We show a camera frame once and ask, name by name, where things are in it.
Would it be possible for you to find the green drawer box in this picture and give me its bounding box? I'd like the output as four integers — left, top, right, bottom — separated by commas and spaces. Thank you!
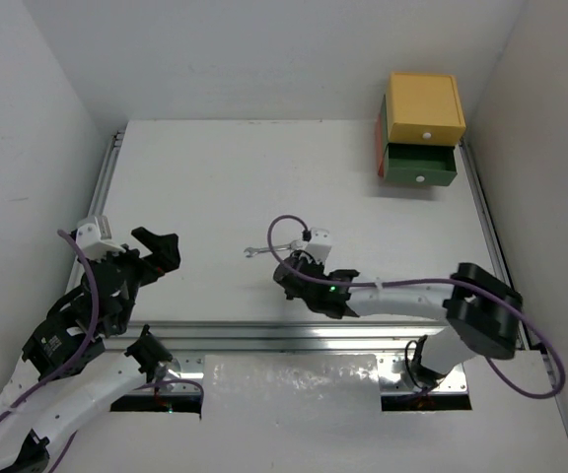
378, 98, 458, 187

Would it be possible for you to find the red drawer box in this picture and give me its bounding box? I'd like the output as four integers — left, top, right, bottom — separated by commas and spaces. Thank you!
375, 115, 385, 177

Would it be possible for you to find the yellow drawer box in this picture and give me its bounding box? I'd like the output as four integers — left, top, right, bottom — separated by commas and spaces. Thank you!
385, 72, 466, 147

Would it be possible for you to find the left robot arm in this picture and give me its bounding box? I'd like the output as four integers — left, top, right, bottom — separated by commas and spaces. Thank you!
0, 220, 180, 472

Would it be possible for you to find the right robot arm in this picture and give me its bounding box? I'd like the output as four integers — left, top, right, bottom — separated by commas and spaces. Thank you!
273, 250, 523, 392

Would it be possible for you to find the horizontal silver wrench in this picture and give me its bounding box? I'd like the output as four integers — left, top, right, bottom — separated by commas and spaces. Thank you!
244, 239, 303, 258

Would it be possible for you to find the white foam sheet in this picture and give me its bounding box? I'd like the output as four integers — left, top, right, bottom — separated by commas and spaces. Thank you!
202, 354, 381, 422

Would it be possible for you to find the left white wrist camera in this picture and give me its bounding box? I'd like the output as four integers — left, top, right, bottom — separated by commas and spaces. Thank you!
73, 215, 119, 260

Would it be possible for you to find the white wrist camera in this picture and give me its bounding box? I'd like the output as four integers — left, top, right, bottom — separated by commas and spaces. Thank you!
302, 227, 332, 264
73, 215, 119, 260

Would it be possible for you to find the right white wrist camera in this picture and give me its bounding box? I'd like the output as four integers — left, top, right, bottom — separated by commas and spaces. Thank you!
302, 227, 332, 264

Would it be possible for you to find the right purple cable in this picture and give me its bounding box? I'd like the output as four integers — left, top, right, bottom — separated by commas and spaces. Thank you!
267, 214, 567, 400

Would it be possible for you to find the purple cable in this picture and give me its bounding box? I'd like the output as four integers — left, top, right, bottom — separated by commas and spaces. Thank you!
0, 229, 206, 473
267, 214, 567, 400

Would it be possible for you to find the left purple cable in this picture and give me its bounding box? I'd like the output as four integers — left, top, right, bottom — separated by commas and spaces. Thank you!
0, 229, 206, 473

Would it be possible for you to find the aluminium front rail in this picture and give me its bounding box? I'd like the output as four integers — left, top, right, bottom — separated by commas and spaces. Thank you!
106, 319, 522, 395

